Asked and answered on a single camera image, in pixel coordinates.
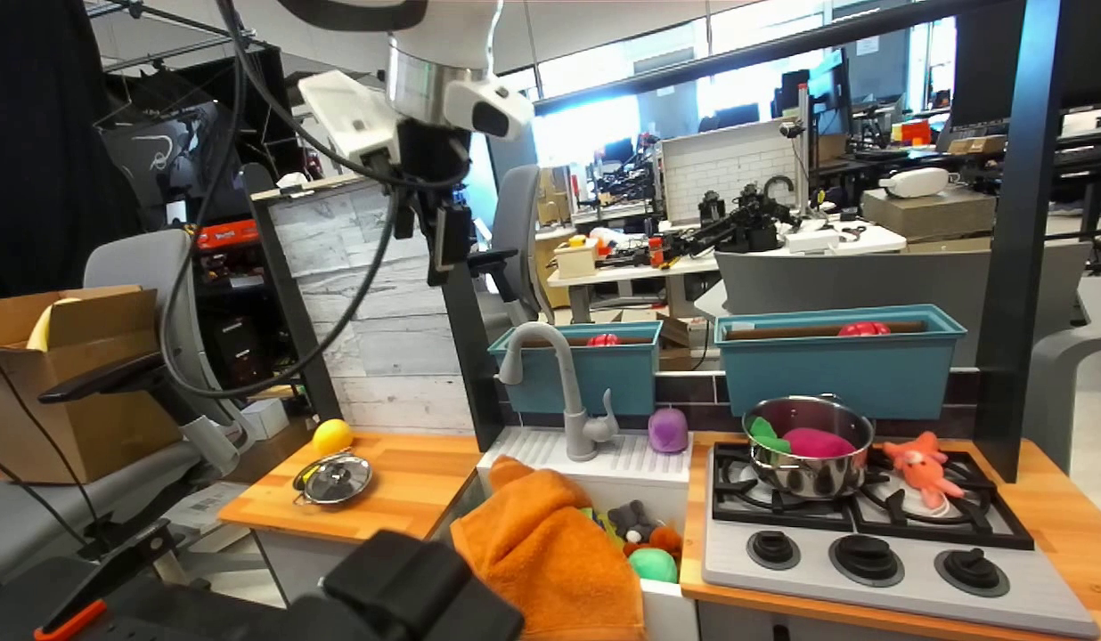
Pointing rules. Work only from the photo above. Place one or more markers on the green plush toy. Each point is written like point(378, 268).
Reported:
point(655, 563)

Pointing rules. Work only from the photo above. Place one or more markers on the grey office chair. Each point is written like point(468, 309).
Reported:
point(134, 271)

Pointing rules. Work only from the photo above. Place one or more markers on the flat red toy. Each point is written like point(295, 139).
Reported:
point(864, 330)

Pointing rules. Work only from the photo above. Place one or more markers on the black stove grate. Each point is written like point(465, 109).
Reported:
point(927, 509)

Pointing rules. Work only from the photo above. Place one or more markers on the pink toy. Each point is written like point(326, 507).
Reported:
point(822, 442)

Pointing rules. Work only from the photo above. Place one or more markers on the black metal kitchen frame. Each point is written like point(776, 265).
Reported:
point(1025, 235)

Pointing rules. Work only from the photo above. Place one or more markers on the white rounded device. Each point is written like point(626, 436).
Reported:
point(917, 184)

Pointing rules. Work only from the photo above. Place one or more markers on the grey toy faucet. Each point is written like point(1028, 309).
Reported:
point(572, 402)

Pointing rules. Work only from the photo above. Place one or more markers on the orange cloth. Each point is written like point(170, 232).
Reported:
point(549, 557)

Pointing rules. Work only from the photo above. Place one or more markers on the wooden toy kitchen unit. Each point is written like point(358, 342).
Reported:
point(420, 474)

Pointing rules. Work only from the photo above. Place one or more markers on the small teal planter box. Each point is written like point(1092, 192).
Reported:
point(596, 374)

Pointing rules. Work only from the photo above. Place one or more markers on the green leaf toy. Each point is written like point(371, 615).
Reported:
point(768, 436)

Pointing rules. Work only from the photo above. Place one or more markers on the white board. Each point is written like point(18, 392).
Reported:
point(729, 164)

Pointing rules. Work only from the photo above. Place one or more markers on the white toy sink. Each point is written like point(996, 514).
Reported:
point(606, 456)

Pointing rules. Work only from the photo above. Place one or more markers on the purple toy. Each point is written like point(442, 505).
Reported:
point(668, 433)

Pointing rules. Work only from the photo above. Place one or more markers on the large teal planter box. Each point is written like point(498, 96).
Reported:
point(834, 368)

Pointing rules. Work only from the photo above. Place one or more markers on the grey background chair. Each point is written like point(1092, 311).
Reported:
point(514, 227)

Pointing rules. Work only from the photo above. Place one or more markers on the black equipment pile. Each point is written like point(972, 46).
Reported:
point(749, 220)

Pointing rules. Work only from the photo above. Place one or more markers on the open cardboard box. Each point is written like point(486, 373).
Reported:
point(72, 392)

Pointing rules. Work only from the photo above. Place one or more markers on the yellow lemon toy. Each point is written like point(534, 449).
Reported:
point(334, 436)

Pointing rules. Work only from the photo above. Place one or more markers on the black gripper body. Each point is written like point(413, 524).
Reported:
point(430, 154)

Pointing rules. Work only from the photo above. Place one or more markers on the red black tool cabinet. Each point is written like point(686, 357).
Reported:
point(230, 235)

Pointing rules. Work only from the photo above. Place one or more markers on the black stove knob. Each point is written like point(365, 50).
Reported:
point(972, 571)
point(771, 551)
point(868, 562)

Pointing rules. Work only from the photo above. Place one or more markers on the grey partition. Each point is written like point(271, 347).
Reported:
point(927, 286)

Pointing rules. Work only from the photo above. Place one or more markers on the grey toy stove top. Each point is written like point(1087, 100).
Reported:
point(907, 589)

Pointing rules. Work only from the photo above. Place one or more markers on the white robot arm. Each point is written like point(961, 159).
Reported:
point(489, 100)

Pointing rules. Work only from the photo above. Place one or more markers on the grey curved seat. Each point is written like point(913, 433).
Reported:
point(1079, 378)

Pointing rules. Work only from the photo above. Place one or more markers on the black rounded block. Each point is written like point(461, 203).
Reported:
point(430, 589)

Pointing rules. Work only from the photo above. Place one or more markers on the small silver pan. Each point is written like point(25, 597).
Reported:
point(324, 494)

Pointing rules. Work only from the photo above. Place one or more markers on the flat tan box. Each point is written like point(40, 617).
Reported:
point(927, 216)

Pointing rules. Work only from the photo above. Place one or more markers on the yellow white box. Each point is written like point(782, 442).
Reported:
point(575, 258)

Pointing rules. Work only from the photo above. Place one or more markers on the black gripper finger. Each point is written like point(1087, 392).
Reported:
point(449, 243)
point(409, 210)

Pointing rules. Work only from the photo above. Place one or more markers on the silver pot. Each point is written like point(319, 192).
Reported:
point(822, 474)

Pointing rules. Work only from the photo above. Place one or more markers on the small red toy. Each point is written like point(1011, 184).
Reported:
point(605, 338)

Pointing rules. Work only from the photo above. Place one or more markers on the black plush toy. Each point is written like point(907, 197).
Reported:
point(632, 522)

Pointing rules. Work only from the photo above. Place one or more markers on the grey wood plank panel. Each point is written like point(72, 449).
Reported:
point(358, 309)

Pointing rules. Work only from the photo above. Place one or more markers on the orange lobster plush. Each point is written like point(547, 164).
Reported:
point(925, 464)

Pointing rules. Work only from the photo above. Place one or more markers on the orange brown plush toy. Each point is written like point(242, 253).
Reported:
point(663, 538)

